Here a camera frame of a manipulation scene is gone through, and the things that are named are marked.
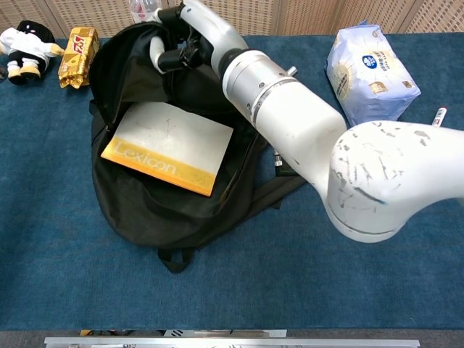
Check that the white book yellow band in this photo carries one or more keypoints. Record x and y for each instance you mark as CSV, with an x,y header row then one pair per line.
x,y
170,141

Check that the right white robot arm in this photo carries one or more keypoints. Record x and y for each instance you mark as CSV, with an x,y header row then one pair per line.
x,y
362,174

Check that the red white marker pen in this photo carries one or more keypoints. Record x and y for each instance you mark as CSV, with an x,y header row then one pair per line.
x,y
438,116

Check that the beige woven partition screen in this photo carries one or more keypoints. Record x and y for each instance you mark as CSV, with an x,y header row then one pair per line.
x,y
308,14

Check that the lilac white tissue pack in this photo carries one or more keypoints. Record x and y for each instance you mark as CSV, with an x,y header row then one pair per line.
x,y
373,79

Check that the aluminium profile rail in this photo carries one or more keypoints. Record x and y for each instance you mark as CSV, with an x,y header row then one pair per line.
x,y
232,342

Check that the black and white plush toy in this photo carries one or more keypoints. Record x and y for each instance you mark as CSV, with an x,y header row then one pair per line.
x,y
29,47

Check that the clear plastic water bottle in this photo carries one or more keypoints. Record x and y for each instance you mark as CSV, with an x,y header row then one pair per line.
x,y
143,9

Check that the blue felt table cover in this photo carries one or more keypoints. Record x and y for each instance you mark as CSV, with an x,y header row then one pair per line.
x,y
72,272

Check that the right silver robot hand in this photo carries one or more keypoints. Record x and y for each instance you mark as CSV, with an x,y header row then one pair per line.
x,y
214,32

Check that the black fabric backpack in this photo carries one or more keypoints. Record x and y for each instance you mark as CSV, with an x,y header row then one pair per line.
x,y
145,221

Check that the yellow snack package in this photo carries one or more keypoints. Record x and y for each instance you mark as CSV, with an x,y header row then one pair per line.
x,y
78,58

